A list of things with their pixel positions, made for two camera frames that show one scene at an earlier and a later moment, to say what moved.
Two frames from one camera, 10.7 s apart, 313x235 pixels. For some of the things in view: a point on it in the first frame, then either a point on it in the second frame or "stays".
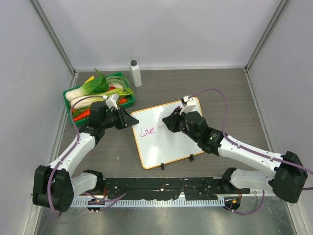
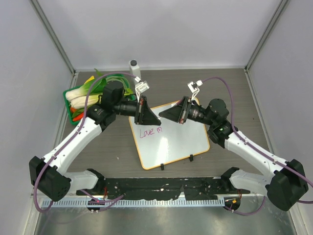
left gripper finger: x=128 y=120 -> x=148 y=117
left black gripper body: x=116 y=119 -> x=138 y=115
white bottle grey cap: x=135 y=73 stays
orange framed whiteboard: x=157 y=144 stays
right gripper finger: x=172 y=123 -> x=173 y=113
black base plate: x=188 y=188 stays
